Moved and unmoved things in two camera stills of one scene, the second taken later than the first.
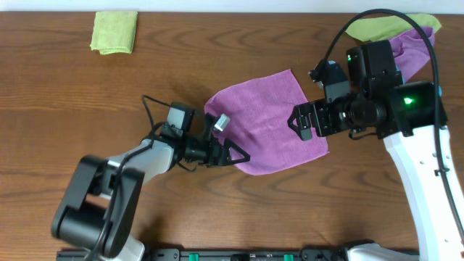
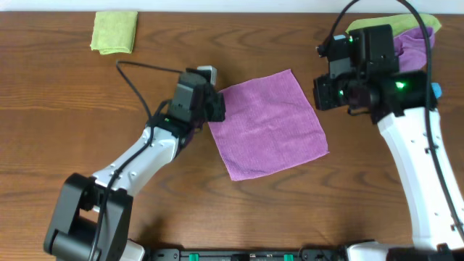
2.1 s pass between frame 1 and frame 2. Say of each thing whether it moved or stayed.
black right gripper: moved
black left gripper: moved
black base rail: stayed
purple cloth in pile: stayed
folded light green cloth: stayed
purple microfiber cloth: stayed
